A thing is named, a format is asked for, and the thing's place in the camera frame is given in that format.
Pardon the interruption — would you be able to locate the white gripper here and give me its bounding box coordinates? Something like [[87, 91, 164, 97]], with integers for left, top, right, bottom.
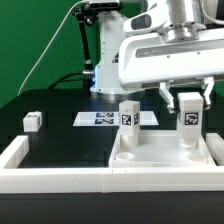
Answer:
[[119, 28, 224, 113]]

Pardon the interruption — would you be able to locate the white square tabletop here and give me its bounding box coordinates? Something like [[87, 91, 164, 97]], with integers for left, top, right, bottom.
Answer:
[[108, 130, 215, 168]]

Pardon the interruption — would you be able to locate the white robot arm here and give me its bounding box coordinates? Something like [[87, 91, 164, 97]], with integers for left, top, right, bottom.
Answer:
[[89, 0, 224, 112]]

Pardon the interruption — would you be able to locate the white marker sheet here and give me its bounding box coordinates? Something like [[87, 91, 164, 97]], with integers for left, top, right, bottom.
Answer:
[[73, 111, 158, 127]]

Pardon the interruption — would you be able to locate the white U-shaped obstacle fence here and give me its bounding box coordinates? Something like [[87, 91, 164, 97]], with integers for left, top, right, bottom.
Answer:
[[0, 135, 224, 194]]

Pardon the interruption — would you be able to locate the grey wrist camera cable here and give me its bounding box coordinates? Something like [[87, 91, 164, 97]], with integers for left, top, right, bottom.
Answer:
[[199, 0, 224, 28]]

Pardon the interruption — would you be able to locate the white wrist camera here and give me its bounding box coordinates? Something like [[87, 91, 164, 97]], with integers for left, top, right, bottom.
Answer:
[[123, 11, 166, 36]]

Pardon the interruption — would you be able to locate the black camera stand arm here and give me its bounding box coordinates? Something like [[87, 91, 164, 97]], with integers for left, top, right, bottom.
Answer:
[[71, 2, 98, 78]]

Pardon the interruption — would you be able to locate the black cable bundle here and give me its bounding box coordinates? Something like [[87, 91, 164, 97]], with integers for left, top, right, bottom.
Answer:
[[47, 73, 95, 90]]

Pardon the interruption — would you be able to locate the white cable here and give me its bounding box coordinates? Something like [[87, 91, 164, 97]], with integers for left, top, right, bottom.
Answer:
[[17, 0, 88, 97]]

